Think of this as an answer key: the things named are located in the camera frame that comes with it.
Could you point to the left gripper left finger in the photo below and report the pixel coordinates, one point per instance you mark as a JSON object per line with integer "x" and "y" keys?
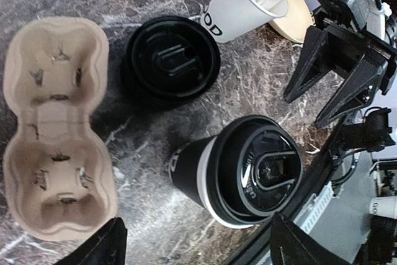
{"x": 106, "y": 246}

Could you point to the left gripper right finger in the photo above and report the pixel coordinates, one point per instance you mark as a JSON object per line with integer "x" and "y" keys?
{"x": 291, "y": 245}

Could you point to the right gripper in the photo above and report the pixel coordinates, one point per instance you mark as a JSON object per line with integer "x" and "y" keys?
{"x": 344, "y": 31}

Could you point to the brown pulp cup carrier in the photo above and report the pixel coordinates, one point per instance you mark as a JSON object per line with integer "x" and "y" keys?
{"x": 58, "y": 173}

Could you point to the single black lid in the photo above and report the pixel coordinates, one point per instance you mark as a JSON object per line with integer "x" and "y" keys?
{"x": 254, "y": 170}

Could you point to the black paper coffee cup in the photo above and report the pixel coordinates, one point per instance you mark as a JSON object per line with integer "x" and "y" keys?
{"x": 187, "y": 170}

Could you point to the stack of black lids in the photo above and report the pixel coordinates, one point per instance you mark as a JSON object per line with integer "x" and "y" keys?
{"x": 169, "y": 61}

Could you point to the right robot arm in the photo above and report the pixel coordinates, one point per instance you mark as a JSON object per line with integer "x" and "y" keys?
{"x": 368, "y": 129}

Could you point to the beige plate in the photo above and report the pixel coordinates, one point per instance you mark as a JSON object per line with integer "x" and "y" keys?
{"x": 294, "y": 25}

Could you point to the white cup holding straws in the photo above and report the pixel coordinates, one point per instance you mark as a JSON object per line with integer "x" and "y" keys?
{"x": 228, "y": 19}

